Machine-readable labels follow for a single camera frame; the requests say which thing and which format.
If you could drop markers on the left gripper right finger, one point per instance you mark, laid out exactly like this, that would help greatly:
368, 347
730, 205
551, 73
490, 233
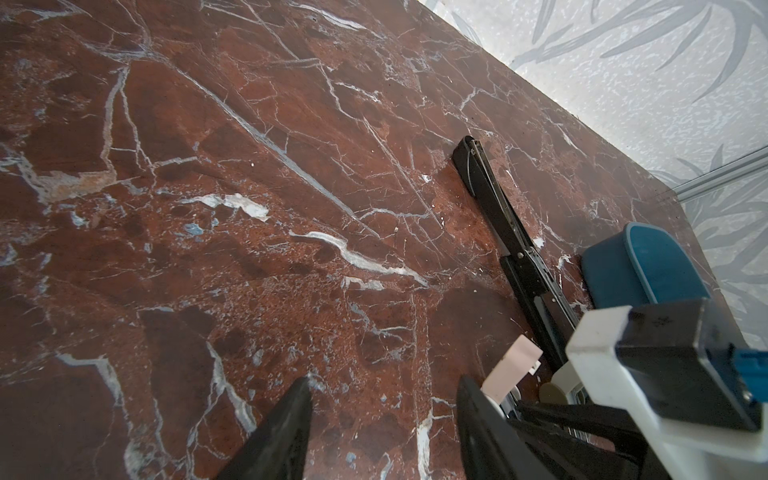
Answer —
490, 447

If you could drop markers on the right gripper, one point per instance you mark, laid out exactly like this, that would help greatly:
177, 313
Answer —
583, 442

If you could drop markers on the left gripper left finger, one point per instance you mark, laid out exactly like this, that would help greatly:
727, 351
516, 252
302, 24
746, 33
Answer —
277, 449

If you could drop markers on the teal plastic tray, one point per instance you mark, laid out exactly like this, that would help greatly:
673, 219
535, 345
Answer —
642, 264

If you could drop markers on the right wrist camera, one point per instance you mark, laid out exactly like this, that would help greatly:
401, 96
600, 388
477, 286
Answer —
687, 378

